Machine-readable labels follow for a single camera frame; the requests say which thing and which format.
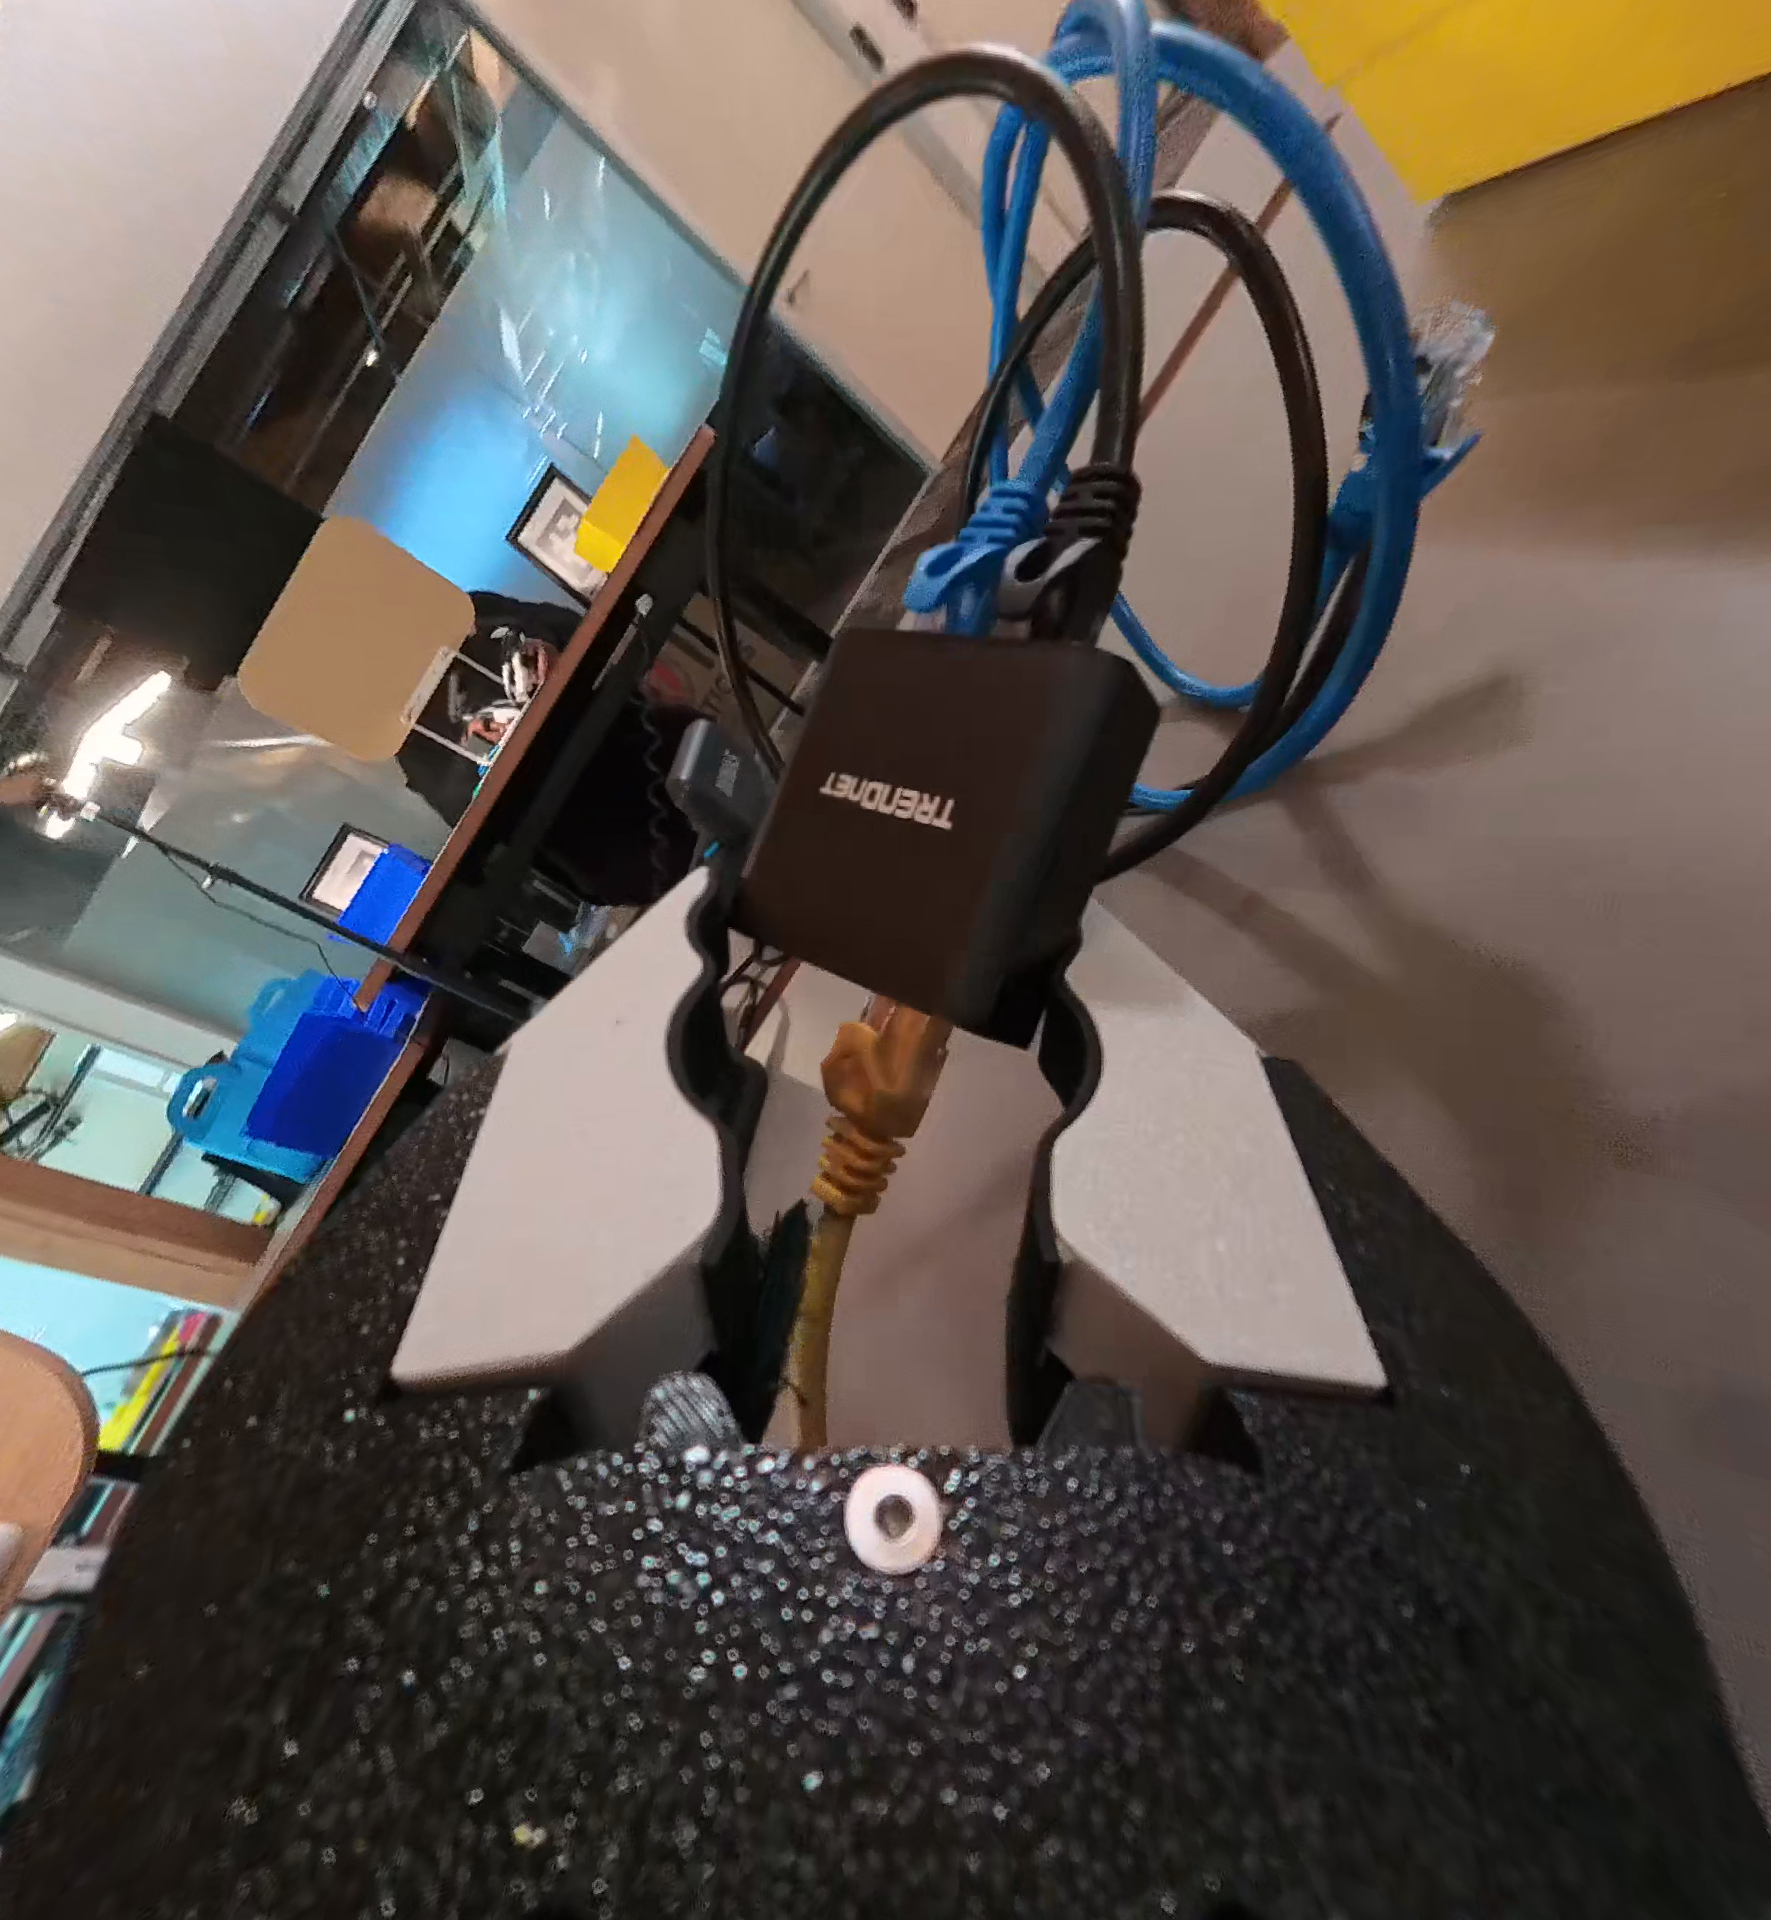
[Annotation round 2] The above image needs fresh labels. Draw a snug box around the black ethernet cable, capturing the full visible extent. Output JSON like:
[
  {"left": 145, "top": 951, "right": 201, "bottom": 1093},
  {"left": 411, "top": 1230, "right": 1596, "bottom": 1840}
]
[{"left": 705, "top": 46, "right": 1331, "bottom": 887}]

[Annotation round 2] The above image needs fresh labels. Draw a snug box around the orange ethernet cable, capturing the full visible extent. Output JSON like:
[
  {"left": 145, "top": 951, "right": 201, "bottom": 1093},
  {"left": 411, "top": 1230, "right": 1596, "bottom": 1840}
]
[{"left": 787, "top": 1002, "right": 957, "bottom": 1449}]

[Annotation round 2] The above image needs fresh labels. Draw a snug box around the wooden edged desk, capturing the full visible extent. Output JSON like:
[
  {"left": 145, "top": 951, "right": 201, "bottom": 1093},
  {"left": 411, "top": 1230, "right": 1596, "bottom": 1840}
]
[{"left": 352, "top": 424, "right": 722, "bottom": 1023}]

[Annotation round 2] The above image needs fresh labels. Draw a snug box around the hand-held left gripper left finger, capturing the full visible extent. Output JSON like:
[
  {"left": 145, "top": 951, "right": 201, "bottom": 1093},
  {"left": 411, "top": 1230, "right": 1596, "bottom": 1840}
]
[{"left": 390, "top": 869, "right": 776, "bottom": 1415}]

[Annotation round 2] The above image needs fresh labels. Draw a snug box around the black wall monitor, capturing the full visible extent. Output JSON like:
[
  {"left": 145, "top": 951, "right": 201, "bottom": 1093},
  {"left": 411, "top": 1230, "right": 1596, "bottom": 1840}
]
[{"left": 57, "top": 416, "right": 320, "bottom": 680}]

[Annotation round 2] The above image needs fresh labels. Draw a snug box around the framed picture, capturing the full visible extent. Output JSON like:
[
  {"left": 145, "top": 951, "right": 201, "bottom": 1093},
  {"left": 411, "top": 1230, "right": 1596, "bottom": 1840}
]
[
  {"left": 502, "top": 466, "right": 610, "bottom": 607},
  {"left": 300, "top": 824, "right": 396, "bottom": 921}
]

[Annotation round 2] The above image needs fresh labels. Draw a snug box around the dark grey device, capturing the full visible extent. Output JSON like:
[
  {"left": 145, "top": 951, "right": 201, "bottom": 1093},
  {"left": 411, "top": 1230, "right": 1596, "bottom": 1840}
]
[{"left": 666, "top": 721, "right": 767, "bottom": 845}]

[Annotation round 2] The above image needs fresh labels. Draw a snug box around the large yellow plastic bin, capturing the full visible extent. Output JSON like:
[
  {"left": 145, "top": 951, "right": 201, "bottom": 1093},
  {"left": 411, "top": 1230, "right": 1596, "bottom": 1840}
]
[{"left": 1260, "top": 0, "right": 1771, "bottom": 204}]

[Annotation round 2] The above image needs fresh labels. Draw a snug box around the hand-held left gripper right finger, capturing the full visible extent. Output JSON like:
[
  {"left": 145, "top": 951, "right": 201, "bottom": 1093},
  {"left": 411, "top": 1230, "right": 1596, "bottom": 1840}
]
[{"left": 1005, "top": 905, "right": 1392, "bottom": 1452}]

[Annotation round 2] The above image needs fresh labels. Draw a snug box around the black ethernet splitter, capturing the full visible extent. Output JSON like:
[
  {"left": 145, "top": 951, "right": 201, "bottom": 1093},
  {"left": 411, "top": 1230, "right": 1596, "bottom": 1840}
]
[{"left": 735, "top": 627, "right": 1163, "bottom": 1049}]

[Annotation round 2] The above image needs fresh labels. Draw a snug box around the blue ethernet cable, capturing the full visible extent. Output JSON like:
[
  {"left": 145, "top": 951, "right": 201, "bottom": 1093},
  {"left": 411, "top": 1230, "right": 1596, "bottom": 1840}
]
[{"left": 900, "top": 0, "right": 1496, "bottom": 819}]

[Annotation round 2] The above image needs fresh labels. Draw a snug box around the small yellow plastic bin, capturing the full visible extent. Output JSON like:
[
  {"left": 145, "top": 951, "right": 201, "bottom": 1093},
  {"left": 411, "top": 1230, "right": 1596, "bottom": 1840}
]
[{"left": 579, "top": 435, "right": 672, "bottom": 573}]

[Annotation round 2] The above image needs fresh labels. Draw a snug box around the blue plastic bin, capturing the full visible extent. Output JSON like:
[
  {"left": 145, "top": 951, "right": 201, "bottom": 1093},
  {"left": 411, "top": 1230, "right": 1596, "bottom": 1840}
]
[
  {"left": 331, "top": 840, "right": 434, "bottom": 921},
  {"left": 169, "top": 972, "right": 432, "bottom": 1190}
]

